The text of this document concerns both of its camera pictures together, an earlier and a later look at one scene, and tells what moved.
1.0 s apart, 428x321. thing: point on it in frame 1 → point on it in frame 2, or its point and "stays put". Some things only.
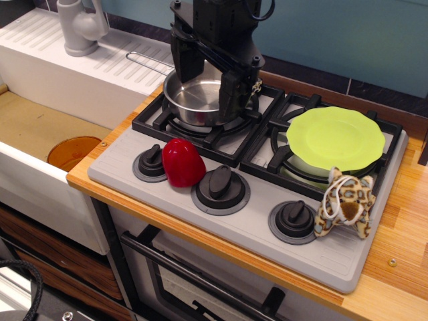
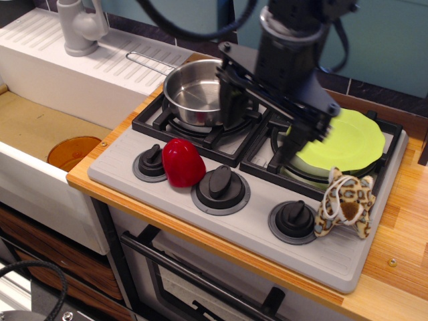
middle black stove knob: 220,191 stays put
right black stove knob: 292,223 stays put
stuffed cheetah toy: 348,200 stays put
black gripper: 221,31 → 283,69
